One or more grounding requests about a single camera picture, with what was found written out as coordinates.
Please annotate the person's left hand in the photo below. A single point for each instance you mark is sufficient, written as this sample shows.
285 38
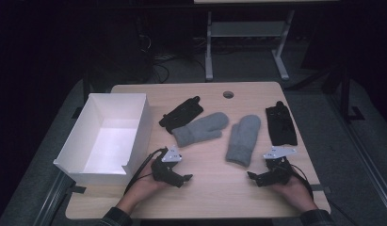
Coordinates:
144 188

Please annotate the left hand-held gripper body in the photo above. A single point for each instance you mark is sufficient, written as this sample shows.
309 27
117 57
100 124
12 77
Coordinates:
165 169

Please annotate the person's right hand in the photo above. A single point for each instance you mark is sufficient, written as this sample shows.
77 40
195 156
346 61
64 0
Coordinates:
293 191

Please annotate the black glove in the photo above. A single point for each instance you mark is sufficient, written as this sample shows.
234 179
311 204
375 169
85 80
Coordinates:
280 125
181 114

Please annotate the white box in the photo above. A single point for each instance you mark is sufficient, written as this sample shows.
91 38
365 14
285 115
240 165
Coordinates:
111 150

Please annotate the grey tape strip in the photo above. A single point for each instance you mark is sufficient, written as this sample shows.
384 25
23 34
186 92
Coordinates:
319 189

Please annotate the grey wool mitten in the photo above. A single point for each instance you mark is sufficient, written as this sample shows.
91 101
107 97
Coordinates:
243 141
200 128

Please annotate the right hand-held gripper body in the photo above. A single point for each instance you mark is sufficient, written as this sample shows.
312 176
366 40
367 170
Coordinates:
276 171

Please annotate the grey metal desk frame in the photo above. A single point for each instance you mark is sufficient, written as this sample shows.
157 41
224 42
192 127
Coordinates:
244 29

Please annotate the aluminium rail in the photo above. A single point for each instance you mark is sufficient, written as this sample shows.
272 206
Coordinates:
360 157
51 201

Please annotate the black tape strip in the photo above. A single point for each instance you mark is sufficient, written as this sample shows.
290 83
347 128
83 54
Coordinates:
76 189

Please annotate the black metal stand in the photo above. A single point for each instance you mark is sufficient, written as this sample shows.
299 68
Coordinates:
346 94

